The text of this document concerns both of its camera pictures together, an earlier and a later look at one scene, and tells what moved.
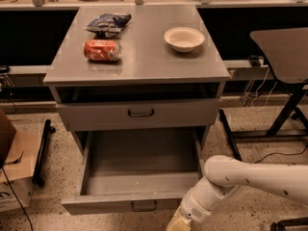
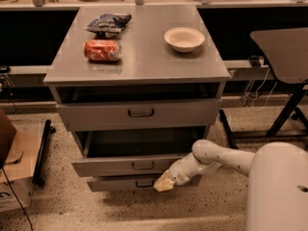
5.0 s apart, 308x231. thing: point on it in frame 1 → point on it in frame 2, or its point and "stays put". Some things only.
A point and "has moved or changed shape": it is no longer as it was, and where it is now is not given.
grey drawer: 137,170 has moved or changed shape
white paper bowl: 184,38 stays put
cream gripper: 192,210 → 176,172
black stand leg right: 230,135 stays put
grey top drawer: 156,114 stays put
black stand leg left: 38,174 stays put
